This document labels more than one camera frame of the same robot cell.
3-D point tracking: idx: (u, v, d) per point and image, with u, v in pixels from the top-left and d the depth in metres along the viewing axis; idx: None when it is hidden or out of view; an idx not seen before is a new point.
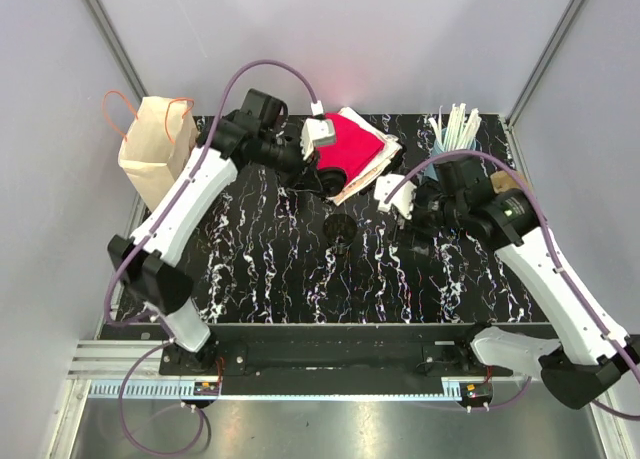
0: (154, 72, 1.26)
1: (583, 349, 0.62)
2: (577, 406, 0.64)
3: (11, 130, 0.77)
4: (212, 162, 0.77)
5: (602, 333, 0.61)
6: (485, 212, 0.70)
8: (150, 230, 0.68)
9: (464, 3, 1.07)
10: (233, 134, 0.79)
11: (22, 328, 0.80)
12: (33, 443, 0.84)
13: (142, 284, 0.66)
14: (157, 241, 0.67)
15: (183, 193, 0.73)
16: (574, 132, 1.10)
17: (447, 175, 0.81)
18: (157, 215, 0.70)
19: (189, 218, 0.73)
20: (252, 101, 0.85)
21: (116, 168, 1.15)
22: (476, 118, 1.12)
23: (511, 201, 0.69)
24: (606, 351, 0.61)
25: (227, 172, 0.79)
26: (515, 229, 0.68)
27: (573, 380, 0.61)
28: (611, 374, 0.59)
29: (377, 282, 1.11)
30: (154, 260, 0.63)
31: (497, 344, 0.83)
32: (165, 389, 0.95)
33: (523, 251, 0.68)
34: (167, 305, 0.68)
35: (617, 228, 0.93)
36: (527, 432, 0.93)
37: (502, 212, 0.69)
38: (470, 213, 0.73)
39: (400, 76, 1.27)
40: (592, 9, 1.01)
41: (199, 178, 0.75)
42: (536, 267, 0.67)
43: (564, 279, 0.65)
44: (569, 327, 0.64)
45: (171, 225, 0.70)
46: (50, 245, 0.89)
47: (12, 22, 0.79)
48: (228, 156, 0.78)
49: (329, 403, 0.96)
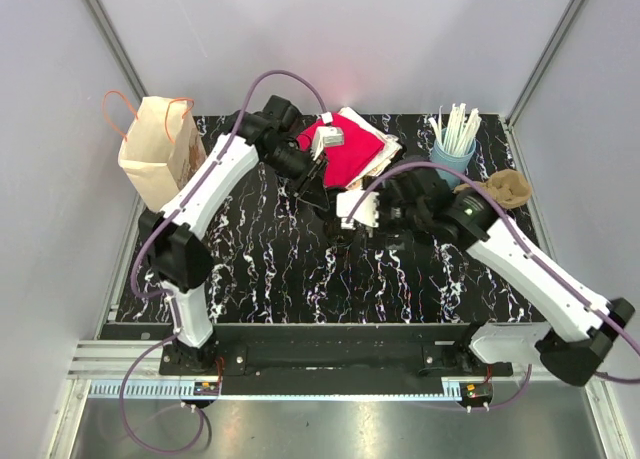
0: (154, 72, 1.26)
1: (571, 327, 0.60)
2: (584, 383, 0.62)
3: (11, 129, 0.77)
4: (238, 146, 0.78)
5: (585, 307, 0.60)
6: (448, 216, 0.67)
8: (180, 205, 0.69)
9: (464, 3, 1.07)
10: (257, 123, 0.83)
11: (22, 329, 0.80)
12: (33, 444, 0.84)
13: (167, 260, 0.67)
14: (185, 216, 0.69)
15: (210, 173, 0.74)
16: (574, 132, 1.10)
17: (404, 185, 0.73)
18: (185, 193, 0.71)
19: (215, 198, 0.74)
20: (275, 104, 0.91)
21: (116, 168, 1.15)
22: (476, 118, 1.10)
23: (469, 200, 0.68)
24: (594, 323, 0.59)
25: (252, 157, 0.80)
26: (480, 227, 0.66)
27: (571, 359, 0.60)
28: (605, 346, 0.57)
29: (377, 282, 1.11)
30: (184, 233, 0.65)
31: (495, 343, 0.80)
32: (165, 389, 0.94)
33: (489, 244, 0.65)
34: (190, 282, 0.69)
35: (618, 228, 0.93)
36: (527, 432, 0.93)
37: (464, 213, 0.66)
38: (433, 219, 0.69)
39: (400, 76, 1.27)
40: (592, 9, 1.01)
41: (226, 161, 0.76)
42: (507, 257, 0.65)
43: (536, 261, 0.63)
44: (553, 307, 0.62)
45: (200, 202, 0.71)
46: (50, 245, 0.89)
47: (12, 21, 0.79)
48: (253, 143, 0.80)
49: (329, 403, 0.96)
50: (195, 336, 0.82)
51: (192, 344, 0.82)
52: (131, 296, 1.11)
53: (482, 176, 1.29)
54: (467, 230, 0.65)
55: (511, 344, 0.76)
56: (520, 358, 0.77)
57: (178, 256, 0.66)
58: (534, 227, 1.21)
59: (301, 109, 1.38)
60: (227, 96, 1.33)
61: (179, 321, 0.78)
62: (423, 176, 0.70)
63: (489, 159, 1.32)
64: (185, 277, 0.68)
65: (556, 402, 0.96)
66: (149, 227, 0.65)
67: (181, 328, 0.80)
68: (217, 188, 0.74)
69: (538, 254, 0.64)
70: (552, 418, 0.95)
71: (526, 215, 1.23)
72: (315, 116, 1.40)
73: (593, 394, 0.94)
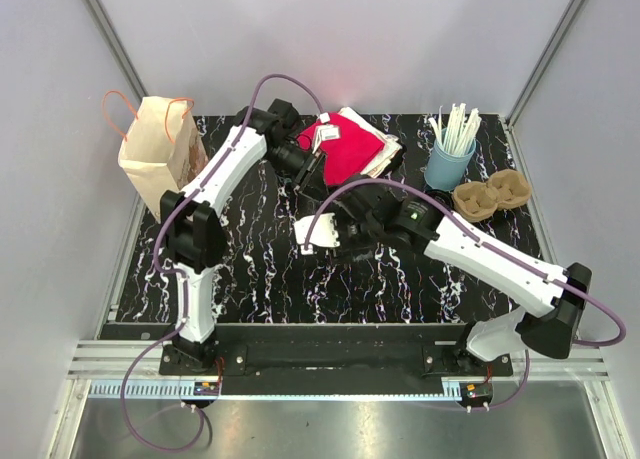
0: (154, 72, 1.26)
1: (536, 302, 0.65)
2: (565, 354, 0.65)
3: (11, 129, 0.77)
4: (249, 136, 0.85)
5: (543, 279, 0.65)
6: (397, 224, 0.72)
8: (199, 185, 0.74)
9: (464, 3, 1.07)
10: (264, 118, 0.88)
11: (22, 329, 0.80)
12: (33, 444, 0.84)
13: (185, 241, 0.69)
14: (205, 194, 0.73)
15: (226, 159, 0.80)
16: (574, 132, 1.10)
17: (351, 204, 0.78)
18: (203, 175, 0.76)
19: (230, 182, 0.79)
20: (279, 105, 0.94)
21: (116, 168, 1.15)
22: (476, 118, 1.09)
23: (413, 206, 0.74)
24: (555, 292, 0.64)
25: (262, 147, 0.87)
26: (427, 228, 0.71)
27: (548, 334, 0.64)
28: (571, 311, 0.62)
29: (377, 282, 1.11)
30: (205, 209, 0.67)
31: (485, 339, 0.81)
32: (166, 389, 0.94)
33: (442, 241, 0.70)
34: (206, 263, 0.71)
35: (617, 227, 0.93)
36: (527, 432, 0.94)
37: (410, 218, 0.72)
38: (385, 229, 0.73)
39: (400, 76, 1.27)
40: (592, 10, 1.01)
41: (239, 148, 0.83)
42: (461, 249, 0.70)
43: (488, 247, 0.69)
44: (515, 286, 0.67)
45: (217, 183, 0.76)
46: (49, 245, 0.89)
47: (12, 21, 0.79)
48: (263, 132, 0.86)
49: (329, 403, 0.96)
50: (199, 331, 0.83)
51: (195, 339, 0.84)
52: (131, 296, 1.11)
53: (483, 176, 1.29)
54: (417, 234, 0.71)
55: (500, 333, 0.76)
56: (512, 347, 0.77)
57: (198, 234, 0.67)
58: (534, 227, 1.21)
59: (301, 109, 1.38)
60: (227, 96, 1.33)
61: (185, 312, 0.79)
62: (365, 192, 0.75)
63: (489, 159, 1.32)
64: (202, 257, 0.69)
65: (555, 402, 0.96)
66: (171, 205, 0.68)
67: (186, 319, 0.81)
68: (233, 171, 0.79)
69: (488, 241, 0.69)
70: (551, 418, 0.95)
71: (526, 215, 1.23)
72: (315, 116, 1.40)
73: (593, 394, 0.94)
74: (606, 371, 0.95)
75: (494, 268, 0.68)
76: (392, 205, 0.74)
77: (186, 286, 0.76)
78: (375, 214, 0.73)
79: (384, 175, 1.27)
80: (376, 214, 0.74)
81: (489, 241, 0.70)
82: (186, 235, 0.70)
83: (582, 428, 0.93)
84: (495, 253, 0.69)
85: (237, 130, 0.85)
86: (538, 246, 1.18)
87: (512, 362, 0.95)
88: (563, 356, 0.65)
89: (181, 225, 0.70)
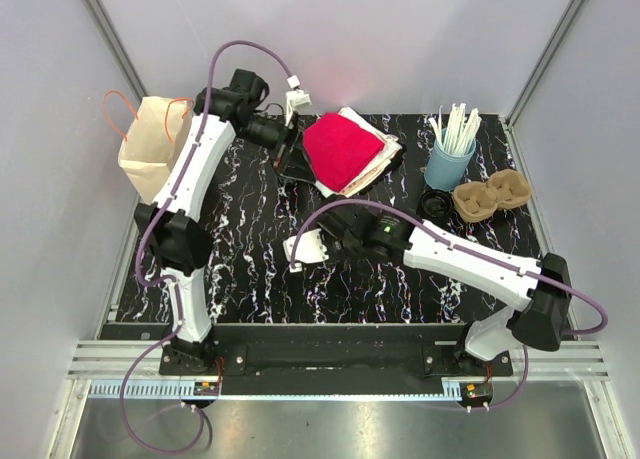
0: (154, 71, 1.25)
1: (514, 295, 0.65)
2: (556, 347, 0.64)
3: (11, 130, 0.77)
4: (213, 126, 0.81)
5: (516, 272, 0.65)
6: (375, 240, 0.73)
8: (171, 193, 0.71)
9: (464, 3, 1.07)
10: (227, 99, 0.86)
11: (23, 329, 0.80)
12: (33, 445, 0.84)
13: (170, 247, 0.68)
14: (179, 202, 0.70)
15: (193, 157, 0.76)
16: (573, 133, 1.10)
17: (329, 223, 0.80)
18: (174, 181, 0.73)
19: (203, 180, 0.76)
20: (241, 75, 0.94)
21: (116, 168, 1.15)
22: (476, 119, 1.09)
23: (386, 219, 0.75)
24: (531, 283, 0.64)
25: (229, 132, 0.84)
26: (401, 237, 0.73)
27: (531, 329, 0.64)
28: (548, 302, 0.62)
29: (377, 282, 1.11)
30: (181, 218, 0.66)
31: (481, 338, 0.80)
32: (166, 389, 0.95)
33: (414, 250, 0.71)
34: (196, 263, 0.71)
35: (617, 228, 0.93)
36: (527, 432, 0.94)
37: (382, 230, 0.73)
38: (364, 244, 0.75)
39: (400, 76, 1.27)
40: (590, 11, 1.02)
41: (204, 143, 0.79)
42: (434, 255, 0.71)
43: (460, 248, 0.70)
44: (490, 283, 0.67)
45: (189, 186, 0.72)
46: (50, 246, 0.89)
47: (12, 21, 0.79)
48: (228, 115, 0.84)
49: (329, 403, 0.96)
50: (198, 332, 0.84)
51: (195, 339, 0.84)
52: (131, 296, 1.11)
53: (482, 176, 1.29)
54: (391, 247, 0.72)
55: (495, 330, 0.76)
56: (508, 341, 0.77)
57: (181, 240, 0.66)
58: (534, 227, 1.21)
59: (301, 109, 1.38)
60: None
61: (181, 314, 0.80)
62: (342, 211, 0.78)
63: (489, 159, 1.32)
64: (191, 258, 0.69)
65: (555, 401, 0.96)
66: (147, 218, 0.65)
67: (183, 321, 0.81)
68: (203, 169, 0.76)
69: (458, 242, 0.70)
70: (551, 419, 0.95)
71: (526, 215, 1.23)
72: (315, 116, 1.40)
73: (593, 394, 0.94)
74: (606, 371, 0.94)
75: (469, 269, 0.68)
76: (367, 221, 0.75)
77: (178, 289, 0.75)
78: (352, 231, 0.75)
79: (384, 176, 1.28)
80: (353, 231, 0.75)
81: (460, 243, 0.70)
82: (170, 241, 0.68)
83: (582, 427, 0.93)
84: (468, 254, 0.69)
85: (199, 122, 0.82)
86: (538, 246, 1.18)
87: (512, 362, 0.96)
88: (553, 348, 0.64)
89: (163, 230, 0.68)
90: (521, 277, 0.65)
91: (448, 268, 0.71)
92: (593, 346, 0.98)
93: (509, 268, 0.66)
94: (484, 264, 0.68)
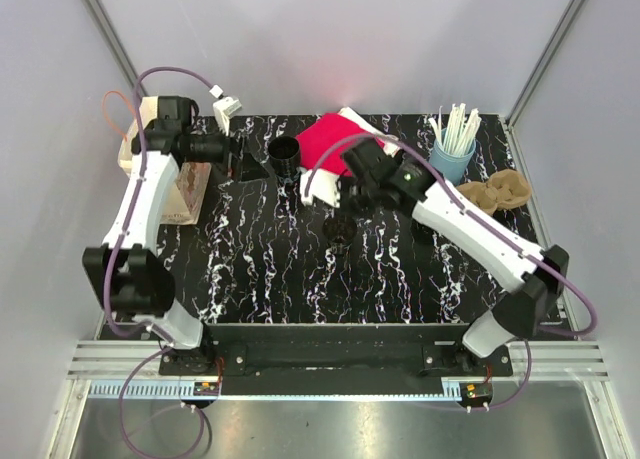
0: (154, 71, 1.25)
1: (508, 273, 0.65)
2: (529, 332, 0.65)
3: (10, 129, 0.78)
4: (155, 159, 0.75)
5: (518, 254, 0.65)
6: (391, 184, 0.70)
8: (122, 229, 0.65)
9: (463, 3, 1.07)
10: (164, 136, 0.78)
11: (23, 329, 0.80)
12: (33, 445, 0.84)
13: (127, 295, 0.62)
14: (133, 237, 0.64)
15: (140, 193, 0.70)
16: (573, 132, 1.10)
17: (351, 162, 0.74)
18: (122, 218, 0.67)
19: (155, 213, 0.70)
20: (165, 105, 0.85)
21: (116, 168, 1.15)
22: (476, 119, 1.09)
23: (409, 167, 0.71)
24: (527, 266, 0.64)
25: (173, 166, 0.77)
26: (419, 189, 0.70)
27: (514, 309, 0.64)
28: (539, 287, 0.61)
29: (377, 282, 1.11)
30: (139, 253, 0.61)
31: (478, 334, 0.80)
32: (166, 389, 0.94)
33: (427, 205, 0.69)
34: (161, 308, 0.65)
35: (617, 228, 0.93)
36: (527, 432, 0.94)
37: (402, 178, 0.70)
38: (379, 189, 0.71)
39: (400, 76, 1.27)
40: (590, 10, 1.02)
41: (150, 176, 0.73)
42: (445, 215, 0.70)
43: (471, 216, 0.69)
44: (489, 256, 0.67)
45: (141, 219, 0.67)
46: (50, 246, 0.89)
47: (11, 21, 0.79)
48: (169, 151, 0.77)
49: (329, 403, 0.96)
50: (195, 336, 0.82)
51: (191, 347, 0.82)
52: None
53: (483, 176, 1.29)
54: (407, 196, 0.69)
55: (486, 321, 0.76)
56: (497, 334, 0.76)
57: (140, 279, 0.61)
58: (534, 227, 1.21)
59: (301, 109, 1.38)
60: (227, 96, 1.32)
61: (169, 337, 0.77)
62: (367, 151, 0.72)
63: (489, 159, 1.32)
64: (154, 306, 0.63)
65: (555, 402, 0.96)
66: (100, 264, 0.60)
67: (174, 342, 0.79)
68: (152, 205, 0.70)
69: (472, 210, 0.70)
70: (551, 419, 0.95)
71: (526, 215, 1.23)
72: (315, 116, 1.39)
73: (593, 394, 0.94)
74: (606, 371, 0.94)
75: (474, 236, 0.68)
76: (390, 164, 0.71)
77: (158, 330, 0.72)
78: (372, 174, 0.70)
79: None
80: (372, 175, 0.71)
81: (473, 210, 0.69)
82: (126, 289, 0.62)
83: (582, 427, 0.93)
84: (477, 222, 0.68)
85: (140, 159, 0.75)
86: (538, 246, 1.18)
87: (512, 362, 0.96)
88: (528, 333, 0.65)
89: (119, 277, 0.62)
90: (521, 259, 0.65)
91: (453, 230, 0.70)
92: (593, 346, 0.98)
93: (511, 247, 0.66)
94: (489, 236, 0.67)
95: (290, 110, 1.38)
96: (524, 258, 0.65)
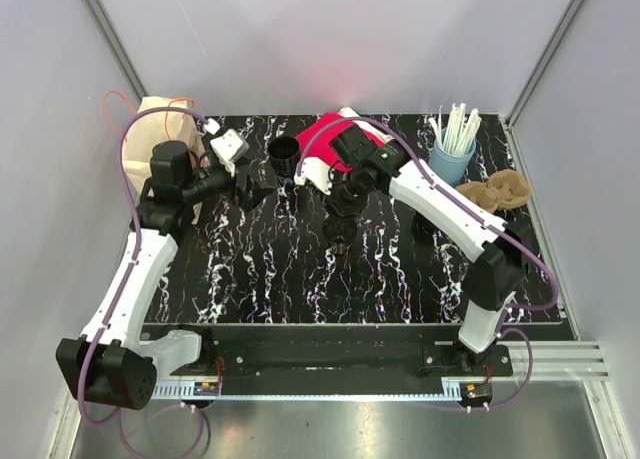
0: (154, 71, 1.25)
1: (471, 243, 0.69)
2: (493, 299, 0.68)
3: (10, 129, 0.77)
4: (151, 238, 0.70)
5: (481, 225, 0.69)
6: (369, 161, 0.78)
8: (103, 322, 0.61)
9: (464, 3, 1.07)
10: (162, 216, 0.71)
11: (22, 329, 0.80)
12: (33, 446, 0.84)
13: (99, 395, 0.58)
14: (113, 331, 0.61)
15: (128, 281, 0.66)
16: (573, 133, 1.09)
17: (338, 149, 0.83)
18: (107, 306, 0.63)
19: (143, 302, 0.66)
20: (160, 171, 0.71)
21: (116, 168, 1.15)
22: (476, 119, 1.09)
23: (387, 147, 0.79)
24: (488, 237, 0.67)
25: (171, 246, 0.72)
26: (394, 167, 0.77)
27: (478, 277, 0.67)
28: (498, 256, 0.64)
29: (377, 282, 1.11)
30: (115, 352, 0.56)
31: (470, 327, 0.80)
32: (165, 389, 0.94)
33: (400, 179, 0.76)
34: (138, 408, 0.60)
35: (617, 227, 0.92)
36: (527, 433, 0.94)
37: (380, 156, 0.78)
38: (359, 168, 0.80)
39: (400, 76, 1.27)
40: (590, 10, 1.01)
41: (143, 258, 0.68)
42: (416, 189, 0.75)
43: (440, 190, 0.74)
44: (454, 228, 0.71)
45: (125, 310, 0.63)
46: (50, 246, 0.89)
47: (11, 21, 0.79)
48: (167, 230, 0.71)
49: (329, 403, 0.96)
50: (194, 350, 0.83)
51: (192, 358, 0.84)
52: None
53: (483, 176, 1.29)
54: (382, 172, 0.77)
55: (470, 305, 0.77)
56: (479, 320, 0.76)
57: (112, 380, 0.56)
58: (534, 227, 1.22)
59: (300, 109, 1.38)
60: (227, 96, 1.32)
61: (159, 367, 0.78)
62: (351, 136, 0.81)
63: (489, 159, 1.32)
64: (128, 402, 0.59)
65: (555, 401, 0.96)
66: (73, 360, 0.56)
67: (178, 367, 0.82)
68: (140, 292, 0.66)
69: (441, 185, 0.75)
70: (552, 419, 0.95)
71: (526, 215, 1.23)
72: (315, 116, 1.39)
73: (593, 394, 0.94)
74: (606, 371, 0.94)
75: (441, 209, 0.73)
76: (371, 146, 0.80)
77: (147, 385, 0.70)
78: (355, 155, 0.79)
79: None
80: (355, 157, 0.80)
81: (443, 186, 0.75)
82: (97, 389, 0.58)
83: (582, 427, 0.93)
84: (446, 196, 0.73)
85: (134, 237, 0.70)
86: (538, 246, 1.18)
87: (512, 362, 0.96)
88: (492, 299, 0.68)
89: (95, 367, 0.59)
90: (483, 230, 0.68)
91: (423, 204, 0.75)
92: (593, 346, 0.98)
93: (475, 219, 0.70)
94: (455, 209, 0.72)
95: (290, 110, 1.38)
96: (486, 230, 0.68)
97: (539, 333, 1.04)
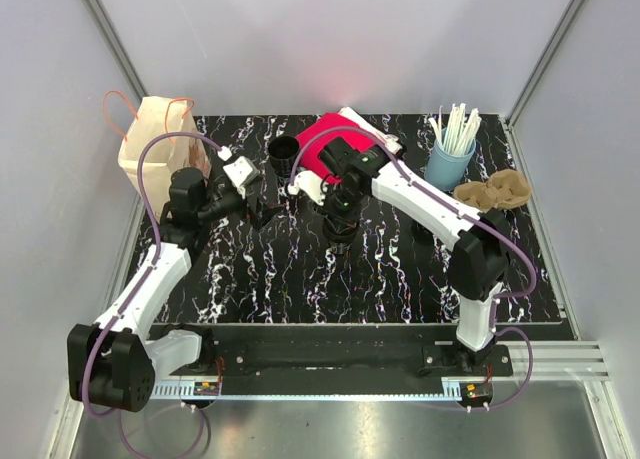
0: (154, 71, 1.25)
1: (449, 234, 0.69)
2: (476, 289, 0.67)
3: (10, 129, 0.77)
4: (171, 246, 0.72)
5: (456, 215, 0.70)
6: (350, 165, 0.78)
8: (117, 312, 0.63)
9: (463, 2, 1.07)
10: (181, 235, 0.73)
11: (22, 329, 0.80)
12: (33, 445, 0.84)
13: (100, 385, 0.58)
14: (124, 322, 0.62)
15: (143, 281, 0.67)
16: (573, 132, 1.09)
17: (324, 160, 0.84)
18: (122, 300, 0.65)
19: (155, 303, 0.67)
20: (176, 198, 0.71)
21: (116, 168, 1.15)
22: (476, 118, 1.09)
23: (368, 151, 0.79)
24: (465, 226, 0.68)
25: (187, 259, 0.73)
26: (374, 168, 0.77)
27: (459, 267, 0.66)
28: (474, 243, 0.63)
29: (377, 282, 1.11)
30: (125, 339, 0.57)
31: (465, 325, 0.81)
32: (166, 389, 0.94)
33: (379, 180, 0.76)
34: (136, 407, 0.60)
35: (617, 227, 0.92)
36: (527, 433, 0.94)
37: (360, 160, 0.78)
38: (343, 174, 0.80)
39: (401, 76, 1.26)
40: (590, 10, 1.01)
41: (161, 265, 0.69)
42: (394, 188, 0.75)
43: (417, 187, 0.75)
44: (433, 220, 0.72)
45: (138, 305, 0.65)
46: (50, 246, 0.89)
47: (11, 19, 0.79)
48: (186, 245, 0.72)
49: (328, 403, 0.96)
50: (193, 350, 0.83)
51: (191, 359, 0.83)
52: None
53: (483, 176, 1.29)
54: (362, 174, 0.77)
55: (463, 300, 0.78)
56: (471, 313, 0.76)
57: (117, 369, 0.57)
58: (534, 227, 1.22)
59: (301, 109, 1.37)
60: (228, 96, 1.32)
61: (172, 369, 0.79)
62: (335, 146, 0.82)
63: (489, 159, 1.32)
64: (125, 404, 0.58)
65: (555, 401, 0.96)
66: (84, 344, 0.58)
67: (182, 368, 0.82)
68: (153, 293, 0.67)
69: (418, 182, 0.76)
70: (552, 419, 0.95)
71: (526, 215, 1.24)
72: (315, 116, 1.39)
73: (593, 394, 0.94)
74: (606, 371, 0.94)
75: (420, 203, 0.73)
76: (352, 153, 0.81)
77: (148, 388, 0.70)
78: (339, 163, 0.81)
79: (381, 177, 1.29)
80: (339, 164, 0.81)
81: (419, 182, 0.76)
82: (99, 380, 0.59)
83: (582, 427, 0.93)
84: (422, 192, 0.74)
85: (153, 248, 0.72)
86: (538, 246, 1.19)
87: (512, 362, 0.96)
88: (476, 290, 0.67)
89: (97, 364, 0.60)
90: (459, 220, 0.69)
91: (403, 202, 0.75)
92: (593, 346, 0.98)
93: (451, 209, 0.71)
94: (431, 202, 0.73)
95: (290, 110, 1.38)
96: (462, 219, 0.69)
97: (539, 333, 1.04)
